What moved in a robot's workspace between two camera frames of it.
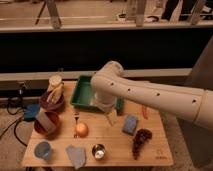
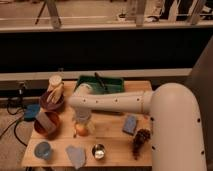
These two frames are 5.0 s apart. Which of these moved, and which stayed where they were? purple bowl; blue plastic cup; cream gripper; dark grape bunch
Moved: cream gripper
Stayed: dark grape bunch; purple bowl; blue plastic cup
